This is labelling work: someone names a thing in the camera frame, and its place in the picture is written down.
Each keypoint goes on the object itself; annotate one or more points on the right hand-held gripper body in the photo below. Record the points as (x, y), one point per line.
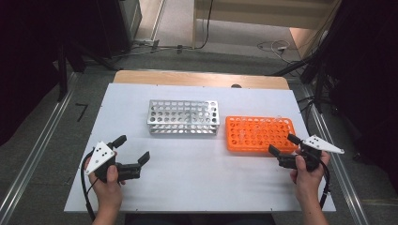
(311, 156)

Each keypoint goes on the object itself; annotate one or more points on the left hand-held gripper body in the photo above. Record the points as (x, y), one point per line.
(100, 156)

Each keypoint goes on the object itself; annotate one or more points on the orange plastic test tube rack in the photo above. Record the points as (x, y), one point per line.
(231, 145)

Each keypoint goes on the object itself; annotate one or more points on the silver metal test tube rack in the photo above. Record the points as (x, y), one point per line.
(187, 124)

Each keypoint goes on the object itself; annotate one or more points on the person's right hand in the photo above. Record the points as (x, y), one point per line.
(308, 184)

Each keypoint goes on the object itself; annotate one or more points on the person's left hand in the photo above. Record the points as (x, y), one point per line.
(108, 193)

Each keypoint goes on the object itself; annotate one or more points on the dark table grommet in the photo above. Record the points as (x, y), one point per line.
(236, 86)

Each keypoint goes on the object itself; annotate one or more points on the person's dark pants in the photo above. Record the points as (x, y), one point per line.
(200, 220)

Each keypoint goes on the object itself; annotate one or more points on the dark curtain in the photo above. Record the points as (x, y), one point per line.
(28, 62)
(369, 78)

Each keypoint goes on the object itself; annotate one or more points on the grey floor power strip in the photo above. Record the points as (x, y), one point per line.
(147, 42)

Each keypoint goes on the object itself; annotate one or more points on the light wooden bench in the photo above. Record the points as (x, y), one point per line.
(266, 20)

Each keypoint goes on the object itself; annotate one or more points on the dark metal cabinet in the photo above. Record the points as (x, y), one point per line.
(125, 18)

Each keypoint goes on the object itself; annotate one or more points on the metal floor rail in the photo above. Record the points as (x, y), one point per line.
(347, 187)
(36, 150)

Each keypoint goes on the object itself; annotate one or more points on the black stand post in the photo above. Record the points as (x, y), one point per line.
(62, 78)
(319, 87)

